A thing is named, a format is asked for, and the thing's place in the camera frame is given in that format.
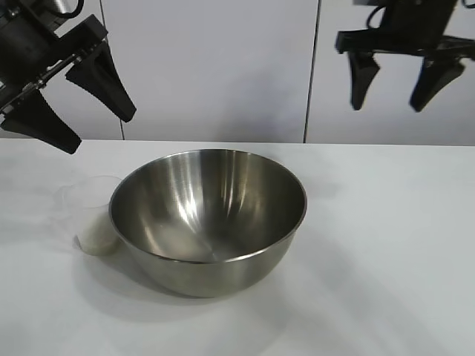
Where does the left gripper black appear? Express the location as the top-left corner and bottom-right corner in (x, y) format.
(0, 0), (137, 156)

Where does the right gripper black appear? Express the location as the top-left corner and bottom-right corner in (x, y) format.
(335, 0), (475, 113)

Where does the clear plastic measuring cup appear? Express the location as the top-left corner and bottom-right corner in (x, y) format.
(59, 175), (124, 257)

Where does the white uncooked rice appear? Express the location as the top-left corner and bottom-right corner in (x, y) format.
(76, 207), (122, 257)

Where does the stainless steel mixing bowl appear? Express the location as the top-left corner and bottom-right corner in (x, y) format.
(108, 148), (309, 299)

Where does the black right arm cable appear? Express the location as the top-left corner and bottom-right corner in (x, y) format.
(364, 4), (387, 31)

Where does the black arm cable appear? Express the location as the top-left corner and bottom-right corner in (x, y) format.
(47, 0), (84, 18)
(364, 4), (387, 31)

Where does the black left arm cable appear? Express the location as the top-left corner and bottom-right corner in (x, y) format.
(47, 0), (84, 18)

